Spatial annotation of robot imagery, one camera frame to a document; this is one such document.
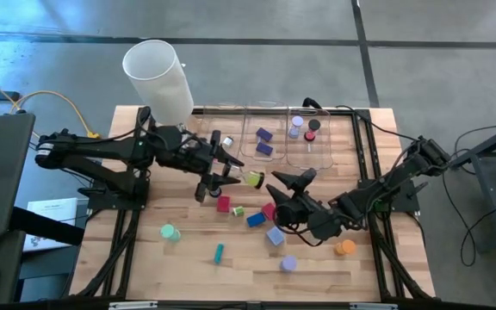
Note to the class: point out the orange hourglass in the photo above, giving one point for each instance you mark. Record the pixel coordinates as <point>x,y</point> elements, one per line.
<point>346,247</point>

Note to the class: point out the teal digital clock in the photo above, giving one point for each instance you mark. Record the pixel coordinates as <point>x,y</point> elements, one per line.
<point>218,253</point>

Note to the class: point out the black hourglass yellow sand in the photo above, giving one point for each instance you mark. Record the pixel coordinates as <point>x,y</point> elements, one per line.
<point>254,178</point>

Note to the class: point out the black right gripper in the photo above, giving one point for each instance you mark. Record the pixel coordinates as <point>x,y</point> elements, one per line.
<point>308,215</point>

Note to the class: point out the blue rectangular box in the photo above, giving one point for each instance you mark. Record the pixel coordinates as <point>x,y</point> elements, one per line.
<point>256,220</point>

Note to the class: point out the small silver cube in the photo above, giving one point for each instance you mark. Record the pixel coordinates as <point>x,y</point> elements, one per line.
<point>228,141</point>

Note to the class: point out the white paper booklet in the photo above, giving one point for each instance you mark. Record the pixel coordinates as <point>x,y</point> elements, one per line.
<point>54,208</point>

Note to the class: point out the black hourglass red sand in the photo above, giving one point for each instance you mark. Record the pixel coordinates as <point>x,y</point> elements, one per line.
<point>314,125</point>

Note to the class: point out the dark purple rectangular block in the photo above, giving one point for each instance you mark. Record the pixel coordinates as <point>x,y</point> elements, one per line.
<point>264,149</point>

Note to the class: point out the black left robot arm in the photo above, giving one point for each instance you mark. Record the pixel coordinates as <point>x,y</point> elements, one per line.
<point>101,148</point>

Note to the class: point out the black hourglass blue sand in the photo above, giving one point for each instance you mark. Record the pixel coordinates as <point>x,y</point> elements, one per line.
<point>216,192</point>

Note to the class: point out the white cylinder shade lamp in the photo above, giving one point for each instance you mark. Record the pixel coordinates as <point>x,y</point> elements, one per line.
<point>157,82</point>

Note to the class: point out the dark purple digital clock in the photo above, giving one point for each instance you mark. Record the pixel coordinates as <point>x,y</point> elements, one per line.
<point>264,134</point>

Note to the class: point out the small green cube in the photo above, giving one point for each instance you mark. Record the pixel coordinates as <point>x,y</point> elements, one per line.
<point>238,211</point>

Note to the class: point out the mint green hourglass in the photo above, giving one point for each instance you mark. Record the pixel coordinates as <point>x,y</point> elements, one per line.
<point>168,231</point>

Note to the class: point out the silver metal bracket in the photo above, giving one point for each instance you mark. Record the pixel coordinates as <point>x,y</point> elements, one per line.
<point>132,305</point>
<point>373,307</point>

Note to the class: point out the red rectangular box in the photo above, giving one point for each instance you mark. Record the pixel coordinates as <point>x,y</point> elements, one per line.
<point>268,212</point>
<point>223,204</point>

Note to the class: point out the black aluminium table frame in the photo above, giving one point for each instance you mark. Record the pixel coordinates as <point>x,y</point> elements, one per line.
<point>363,115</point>

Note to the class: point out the clear plastic bin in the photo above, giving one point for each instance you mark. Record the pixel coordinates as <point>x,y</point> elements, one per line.
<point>310,155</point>
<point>231,125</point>
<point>274,125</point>

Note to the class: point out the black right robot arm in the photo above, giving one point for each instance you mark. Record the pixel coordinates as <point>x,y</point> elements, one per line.
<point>394,183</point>

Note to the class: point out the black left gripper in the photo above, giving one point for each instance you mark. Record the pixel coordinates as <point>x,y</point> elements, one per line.
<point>196,155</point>

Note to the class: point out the lavender hourglass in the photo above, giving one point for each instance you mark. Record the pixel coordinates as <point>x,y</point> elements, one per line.
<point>289,263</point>
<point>296,122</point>

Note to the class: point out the lavender rectangular box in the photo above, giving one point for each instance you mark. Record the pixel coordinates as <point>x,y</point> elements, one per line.
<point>275,236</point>

